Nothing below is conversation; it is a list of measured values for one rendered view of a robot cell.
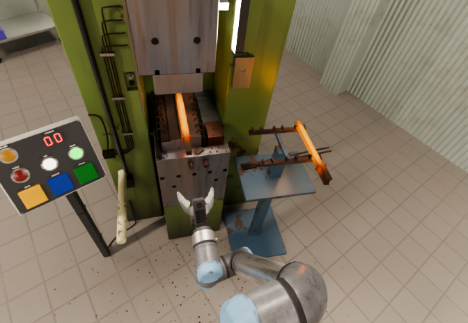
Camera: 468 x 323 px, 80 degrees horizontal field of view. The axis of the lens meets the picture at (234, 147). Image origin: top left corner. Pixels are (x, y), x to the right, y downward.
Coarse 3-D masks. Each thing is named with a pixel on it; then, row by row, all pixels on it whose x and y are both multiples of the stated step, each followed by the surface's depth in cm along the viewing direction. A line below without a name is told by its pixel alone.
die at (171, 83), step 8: (200, 72) 114; (160, 80) 112; (168, 80) 113; (176, 80) 114; (184, 80) 115; (192, 80) 116; (200, 80) 117; (160, 88) 115; (168, 88) 116; (176, 88) 117; (184, 88) 118; (192, 88) 119; (200, 88) 120
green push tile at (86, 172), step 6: (90, 162) 118; (78, 168) 116; (84, 168) 117; (90, 168) 118; (78, 174) 116; (84, 174) 118; (90, 174) 119; (96, 174) 120; (84, 180) 118; (90, 180) 120
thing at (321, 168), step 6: (300, 120) 151; (300, 126) 148; (300, 132) 146; (306, 132) 146; (306, 138) 143; (306, 144) 141; (312, 144) 140; (312, 150) 137; (318, 156) 135; (318, 162) 132; (318, 168) 131; (324, 168) 129; (324, 174) 127; (324, 180) 129
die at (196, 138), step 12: (168, 96) 161; (168, 108) 154; (168, 120) 147; (192, 120) 149; (168, 132) 143; (180, 132) 141; (192, 132) 143; (168, 144) 140; (180, 144) 142; (192, 144) 144
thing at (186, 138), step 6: (180, 96) 159; (180, 102) 155; (180, 108) 152; (180, 114) 149; (180, 120) 147; (186, 120) 146; (186, 126) 143; (186, 132) 140; (186, 138) 137; (186, 144) 134; (186, 150) 132
